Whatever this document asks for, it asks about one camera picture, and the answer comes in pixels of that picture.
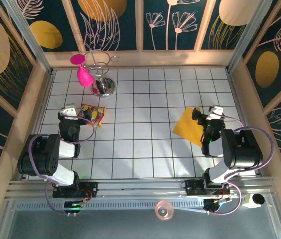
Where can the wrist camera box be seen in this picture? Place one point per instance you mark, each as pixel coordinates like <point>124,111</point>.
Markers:
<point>69,112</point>
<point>215,112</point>

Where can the aluminium frame post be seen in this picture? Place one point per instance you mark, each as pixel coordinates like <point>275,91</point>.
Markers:
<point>248,37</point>
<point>29,37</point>

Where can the clear pink plastic spool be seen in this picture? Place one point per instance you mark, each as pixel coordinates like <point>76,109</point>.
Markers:
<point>165,211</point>

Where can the aluminium mounting rail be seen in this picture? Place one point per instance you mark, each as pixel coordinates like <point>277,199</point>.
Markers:
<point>140,189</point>

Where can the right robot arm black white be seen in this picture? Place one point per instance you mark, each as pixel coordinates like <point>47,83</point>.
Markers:
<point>242,152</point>

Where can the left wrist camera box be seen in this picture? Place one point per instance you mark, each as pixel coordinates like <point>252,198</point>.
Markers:
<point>69,112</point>

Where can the yellow paper sheet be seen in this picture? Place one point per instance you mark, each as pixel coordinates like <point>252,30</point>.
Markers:
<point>187,127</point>

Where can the colourful snack bag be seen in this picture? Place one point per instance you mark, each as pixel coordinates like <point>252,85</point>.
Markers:
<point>98,114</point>

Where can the white box camera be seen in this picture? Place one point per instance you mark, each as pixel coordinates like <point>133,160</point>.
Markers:
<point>247,203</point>

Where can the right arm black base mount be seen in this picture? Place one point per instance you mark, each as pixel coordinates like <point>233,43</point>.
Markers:
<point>192,189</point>

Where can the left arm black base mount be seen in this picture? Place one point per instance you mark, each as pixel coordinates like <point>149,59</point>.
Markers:
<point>90,189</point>

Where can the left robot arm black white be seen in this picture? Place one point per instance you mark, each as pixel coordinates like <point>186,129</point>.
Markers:
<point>43,154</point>

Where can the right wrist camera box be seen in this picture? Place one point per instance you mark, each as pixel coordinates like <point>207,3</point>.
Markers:
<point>215,112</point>

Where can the black controller board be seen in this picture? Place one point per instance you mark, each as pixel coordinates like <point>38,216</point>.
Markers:
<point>212,205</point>
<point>73,205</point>

